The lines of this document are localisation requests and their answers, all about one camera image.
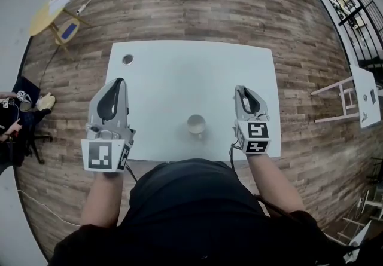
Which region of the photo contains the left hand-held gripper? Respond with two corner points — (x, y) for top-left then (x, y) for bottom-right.
(81, 77), (136, 173)

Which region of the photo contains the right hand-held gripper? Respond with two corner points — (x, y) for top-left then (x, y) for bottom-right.
(233, 85), (272, 155)

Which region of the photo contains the white cup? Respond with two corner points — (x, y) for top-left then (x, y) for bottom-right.
(186, 114), (207, 140)

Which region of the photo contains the person's right forearm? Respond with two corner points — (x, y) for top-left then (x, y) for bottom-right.
(246, 152), (306, 215)

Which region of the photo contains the person's left forearm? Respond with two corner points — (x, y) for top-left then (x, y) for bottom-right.
(80, 169), (127, 227)

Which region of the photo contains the pale yellow glove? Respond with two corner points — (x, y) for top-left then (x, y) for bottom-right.
(35, 92), (57, 111)

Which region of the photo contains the black office chair base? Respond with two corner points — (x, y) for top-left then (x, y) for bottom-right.
(27, 134), (54, 166)

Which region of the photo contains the yellow stool with blue cushion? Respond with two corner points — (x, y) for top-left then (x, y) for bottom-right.
(49, 9), (93, 61)

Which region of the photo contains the white wooden stool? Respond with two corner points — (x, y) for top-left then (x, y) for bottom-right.
(311, 75), (359, 124)

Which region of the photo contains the round yellow table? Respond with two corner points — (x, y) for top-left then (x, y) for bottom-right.
(28, 0), (73, 37)

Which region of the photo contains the white side table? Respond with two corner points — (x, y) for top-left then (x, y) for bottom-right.
(349, 64), (383, 129)

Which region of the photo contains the person's black clothing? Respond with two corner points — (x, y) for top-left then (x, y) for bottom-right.
(50, 158), (355, 266)

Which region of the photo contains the white chair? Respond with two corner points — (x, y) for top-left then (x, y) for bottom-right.
(336, 189), (383, 264)

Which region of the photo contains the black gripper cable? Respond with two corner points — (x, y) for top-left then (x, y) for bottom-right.
(228, 141), (242, 172)
(125, 163), (139, 184)

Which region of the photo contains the thin white floor cable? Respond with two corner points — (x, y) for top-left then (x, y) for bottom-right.
(16, 188), (82, 227)

